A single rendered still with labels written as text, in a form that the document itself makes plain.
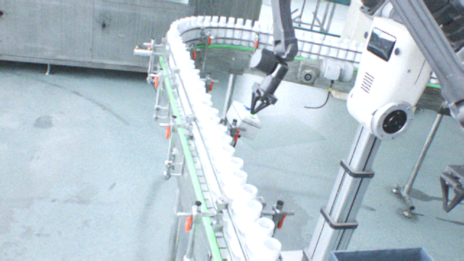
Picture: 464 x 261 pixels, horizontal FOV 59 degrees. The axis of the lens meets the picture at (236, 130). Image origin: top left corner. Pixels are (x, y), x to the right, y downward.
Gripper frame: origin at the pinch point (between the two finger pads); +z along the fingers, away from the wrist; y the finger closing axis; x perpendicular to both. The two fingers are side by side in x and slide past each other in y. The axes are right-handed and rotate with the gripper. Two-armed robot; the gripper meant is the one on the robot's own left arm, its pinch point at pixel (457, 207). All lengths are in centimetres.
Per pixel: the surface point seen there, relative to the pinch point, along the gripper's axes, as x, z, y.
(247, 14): 558, 57, 130
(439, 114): 156, 39, 149
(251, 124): 63, 12, -27
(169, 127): 62, 14, -55
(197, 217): 16, 14, -54
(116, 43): 369, 73, -66
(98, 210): 156, 120, -75
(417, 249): 16.1, 27.8, 14.4
